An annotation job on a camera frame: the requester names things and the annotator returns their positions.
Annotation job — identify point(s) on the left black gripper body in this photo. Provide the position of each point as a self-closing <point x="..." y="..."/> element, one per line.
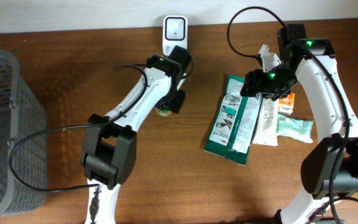
<point x="175" y="99"/>

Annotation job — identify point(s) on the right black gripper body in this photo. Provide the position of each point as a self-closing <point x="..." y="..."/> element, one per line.
<point x="273" y="81"/>

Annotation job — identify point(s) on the green lid jar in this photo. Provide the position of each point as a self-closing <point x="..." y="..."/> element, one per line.
<point x="163" y="112"/>

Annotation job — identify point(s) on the orange Kleenex tissue pack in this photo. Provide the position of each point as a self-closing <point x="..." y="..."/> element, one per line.
<point x="286" y="105"/>

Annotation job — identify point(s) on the mint green tissue pack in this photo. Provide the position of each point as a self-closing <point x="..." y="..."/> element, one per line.
<point x="294" y="128"/>

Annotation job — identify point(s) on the white lotion tube gold cap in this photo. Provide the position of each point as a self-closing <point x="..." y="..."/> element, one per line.
<point x="266" y="131"/>

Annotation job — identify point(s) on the green 3M wipes pack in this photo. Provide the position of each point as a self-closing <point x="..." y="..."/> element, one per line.
<point x="234" y="125"/>

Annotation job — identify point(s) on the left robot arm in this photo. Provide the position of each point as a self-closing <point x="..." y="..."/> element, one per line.
<point x="110" y="143"/>

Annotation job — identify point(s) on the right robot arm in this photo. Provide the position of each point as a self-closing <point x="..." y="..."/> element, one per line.
<point x="329" y="174"/>

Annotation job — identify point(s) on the white barcode scanner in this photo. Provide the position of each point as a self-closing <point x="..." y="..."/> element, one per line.
<point x="175" y="33"/>

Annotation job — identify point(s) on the grey plastic basket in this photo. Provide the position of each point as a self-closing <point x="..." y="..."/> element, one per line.
<point x="21" y="114"/>

